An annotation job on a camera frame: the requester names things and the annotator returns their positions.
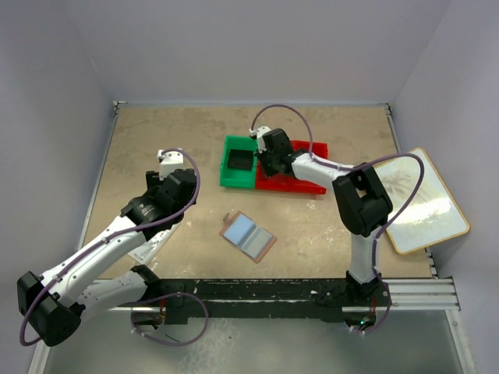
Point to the yellow framed whiteboard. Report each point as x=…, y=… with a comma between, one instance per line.
x=432, y=217

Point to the black VIP cards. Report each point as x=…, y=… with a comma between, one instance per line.
x=240, y=159

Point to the pink leather card holder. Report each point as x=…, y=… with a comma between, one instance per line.
x=247, y=236

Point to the red plastic bin right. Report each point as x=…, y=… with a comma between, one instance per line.
x=318, y=148

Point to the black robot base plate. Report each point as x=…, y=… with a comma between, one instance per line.
x=330, y=300

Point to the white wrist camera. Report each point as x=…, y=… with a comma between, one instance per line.
x=258, y=132
x=169, y=161

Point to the green plastic bin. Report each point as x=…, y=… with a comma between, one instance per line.
x=238, y=179

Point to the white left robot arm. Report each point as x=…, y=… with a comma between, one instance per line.
x=52, y=304

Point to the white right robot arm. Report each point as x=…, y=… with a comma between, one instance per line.
x=363, y=203

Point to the red plastic bin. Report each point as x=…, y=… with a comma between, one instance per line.
x=285, y=183
x=318, y=148

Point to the red plastic bin middle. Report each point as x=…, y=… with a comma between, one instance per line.
x=285, y=183

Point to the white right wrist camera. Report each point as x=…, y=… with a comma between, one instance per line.
x=258, y=132

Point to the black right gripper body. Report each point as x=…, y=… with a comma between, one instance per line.
x=268, y=160

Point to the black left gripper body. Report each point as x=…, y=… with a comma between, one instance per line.
x=153, y=182

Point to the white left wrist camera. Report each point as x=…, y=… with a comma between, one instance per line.
x=169, y=161

